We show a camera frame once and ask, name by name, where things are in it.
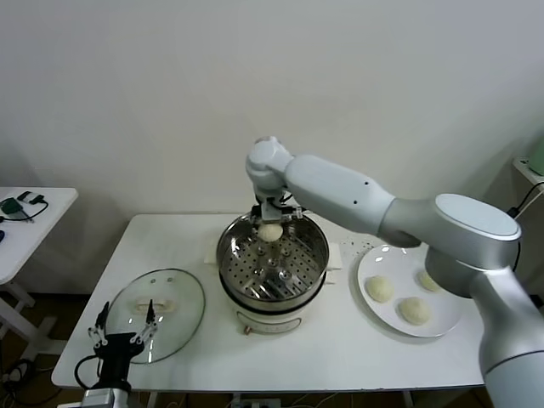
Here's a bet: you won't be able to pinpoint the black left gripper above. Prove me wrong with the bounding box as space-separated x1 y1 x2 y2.
88 298 159 383

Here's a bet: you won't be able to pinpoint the glass lid with white handle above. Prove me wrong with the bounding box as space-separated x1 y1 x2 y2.
104 267 207 366

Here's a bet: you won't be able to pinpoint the white steamed baozi bun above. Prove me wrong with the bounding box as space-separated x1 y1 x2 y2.
365 275 395 303
418 269 443 293
397 296 434 326
258 224 284 244

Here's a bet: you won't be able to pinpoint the stainless steel steamer basket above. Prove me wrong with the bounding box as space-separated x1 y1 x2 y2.
205 210 343 309

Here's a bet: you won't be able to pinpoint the white side table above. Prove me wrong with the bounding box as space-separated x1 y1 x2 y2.
0 186 80 354

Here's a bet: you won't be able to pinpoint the white power strip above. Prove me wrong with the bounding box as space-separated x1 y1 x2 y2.
231 394 284 408

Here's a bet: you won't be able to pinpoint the green small device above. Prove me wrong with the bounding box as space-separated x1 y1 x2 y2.
0 198 25 217

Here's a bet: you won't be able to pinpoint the dark crumb speckles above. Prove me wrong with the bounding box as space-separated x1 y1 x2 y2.
339 237 375 256

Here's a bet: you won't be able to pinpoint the white round plate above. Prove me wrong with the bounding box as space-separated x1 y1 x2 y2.
356 244 464 339

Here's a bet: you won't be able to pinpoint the pale green appliance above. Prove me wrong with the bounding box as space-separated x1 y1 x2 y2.
529 138 544 176

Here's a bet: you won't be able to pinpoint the tangled floor cables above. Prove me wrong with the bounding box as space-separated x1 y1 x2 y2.
0 359 35 388

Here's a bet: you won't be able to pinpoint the thin black cable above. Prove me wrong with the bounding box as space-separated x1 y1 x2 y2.
0 195 50 224

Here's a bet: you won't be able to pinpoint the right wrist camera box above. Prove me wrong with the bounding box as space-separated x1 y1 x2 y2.
250 197 305 224

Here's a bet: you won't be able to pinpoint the black power adapter cable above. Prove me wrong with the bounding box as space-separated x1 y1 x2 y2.
507 180 544 218

